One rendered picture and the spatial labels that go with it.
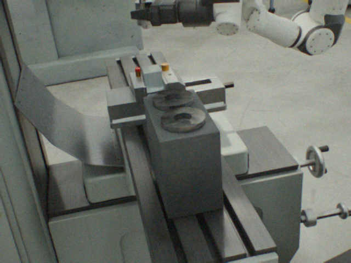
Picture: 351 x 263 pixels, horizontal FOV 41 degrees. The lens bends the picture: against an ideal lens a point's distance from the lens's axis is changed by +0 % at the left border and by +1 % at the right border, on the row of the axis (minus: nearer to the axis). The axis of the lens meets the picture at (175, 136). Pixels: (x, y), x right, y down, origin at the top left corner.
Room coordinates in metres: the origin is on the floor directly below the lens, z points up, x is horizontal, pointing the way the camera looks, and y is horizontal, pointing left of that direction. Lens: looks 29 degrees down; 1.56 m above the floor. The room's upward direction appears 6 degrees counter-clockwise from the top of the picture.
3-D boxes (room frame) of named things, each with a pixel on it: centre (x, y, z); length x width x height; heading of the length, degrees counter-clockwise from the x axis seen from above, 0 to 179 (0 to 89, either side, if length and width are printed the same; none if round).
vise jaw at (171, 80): (1.29, -0.01, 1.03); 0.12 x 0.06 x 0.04; 9
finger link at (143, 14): (1.26, 0.06, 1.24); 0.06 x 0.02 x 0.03; 74
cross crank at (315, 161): (1.37, -0.44, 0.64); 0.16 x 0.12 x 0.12; 99
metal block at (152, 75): (1.29, 0.05, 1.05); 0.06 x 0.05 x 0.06; 9
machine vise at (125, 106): (1.29, 0.02, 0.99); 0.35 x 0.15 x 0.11; 99
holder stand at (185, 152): (0.88, -0.01, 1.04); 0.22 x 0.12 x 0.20; 9
